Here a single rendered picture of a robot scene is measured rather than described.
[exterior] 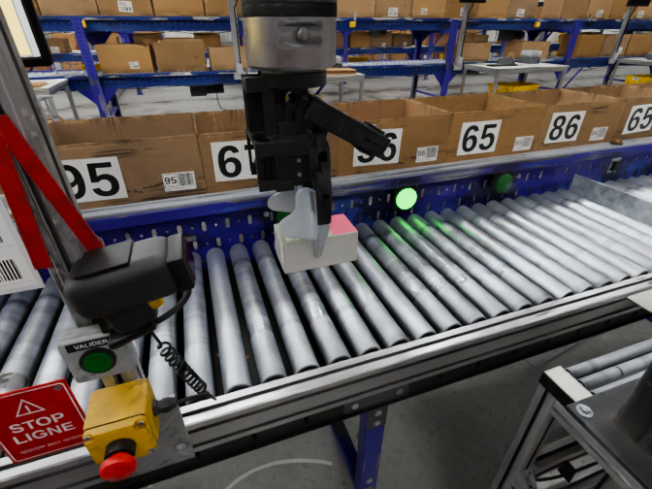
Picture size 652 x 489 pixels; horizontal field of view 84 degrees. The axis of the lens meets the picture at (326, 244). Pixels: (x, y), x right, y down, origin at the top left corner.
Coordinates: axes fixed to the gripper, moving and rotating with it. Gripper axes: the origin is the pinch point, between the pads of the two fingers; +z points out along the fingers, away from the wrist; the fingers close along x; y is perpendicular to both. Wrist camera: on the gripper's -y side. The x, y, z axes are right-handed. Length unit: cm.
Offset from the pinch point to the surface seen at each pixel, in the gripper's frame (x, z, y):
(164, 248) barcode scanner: 4.1, -3.9, 17.8
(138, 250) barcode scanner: 3.7, -4.0, 20.3
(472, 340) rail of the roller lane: -0.7, 30.8, -32.8
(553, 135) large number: -62, 11, -111
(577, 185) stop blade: -51, 28, -118
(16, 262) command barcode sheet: 1.1, -3.4, 32.2
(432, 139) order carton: -61, 8, -58
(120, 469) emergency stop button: 11.4, 19.9, 27.4
